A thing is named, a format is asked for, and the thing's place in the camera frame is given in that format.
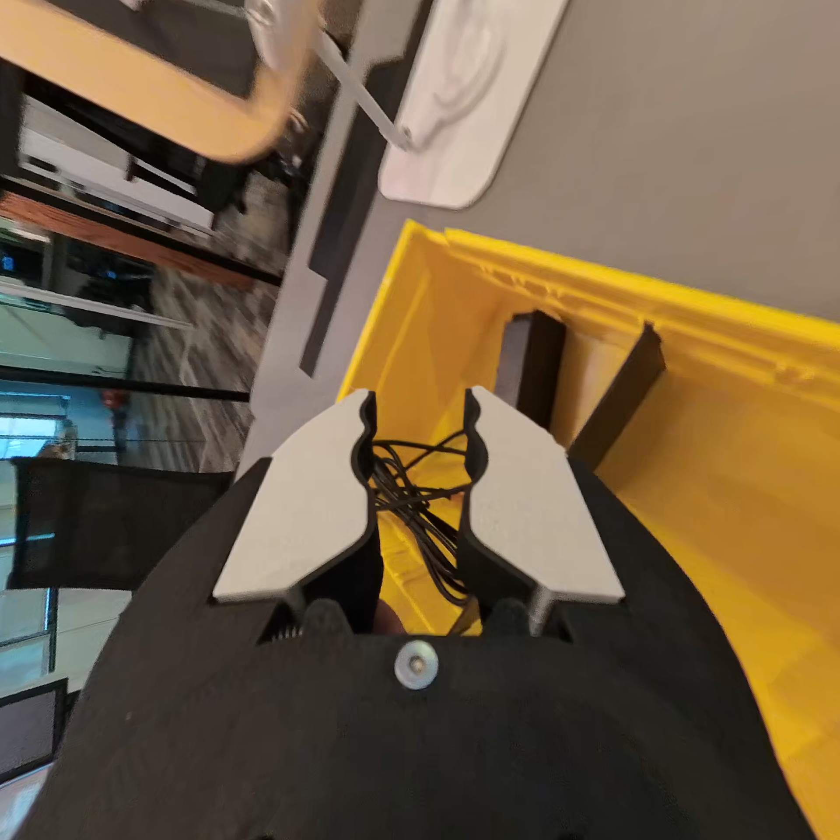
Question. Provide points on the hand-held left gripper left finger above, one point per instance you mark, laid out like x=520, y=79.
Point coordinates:
x=302, y=512

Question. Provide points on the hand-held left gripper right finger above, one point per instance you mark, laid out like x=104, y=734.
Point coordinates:
x=531, y=512

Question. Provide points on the black usb hub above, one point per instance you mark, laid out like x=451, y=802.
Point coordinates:
x=541, y=367

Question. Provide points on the yellow plastic bin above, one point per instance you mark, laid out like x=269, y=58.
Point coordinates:
x=722, y=492

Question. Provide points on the black bin divider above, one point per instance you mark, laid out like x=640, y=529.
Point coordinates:
x=623, y=387

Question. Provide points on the black mesh chair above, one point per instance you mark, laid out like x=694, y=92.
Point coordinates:
x=98, y=525

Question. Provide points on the dark monitor screen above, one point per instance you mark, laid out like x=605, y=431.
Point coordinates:
x=29, y=728

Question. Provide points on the white cabinet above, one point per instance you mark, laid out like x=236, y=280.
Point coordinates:
x=98, y=170

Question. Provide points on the clear acrylic support rod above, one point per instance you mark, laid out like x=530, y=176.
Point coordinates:
x=364, y=92

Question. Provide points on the wooden-framed dark board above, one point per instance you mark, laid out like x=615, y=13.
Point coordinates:
x=131, y=85

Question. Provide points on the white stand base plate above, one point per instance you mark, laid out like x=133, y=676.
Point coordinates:
x=485, y=164

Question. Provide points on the white board bracket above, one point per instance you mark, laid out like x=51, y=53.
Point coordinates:
x=279, y=33

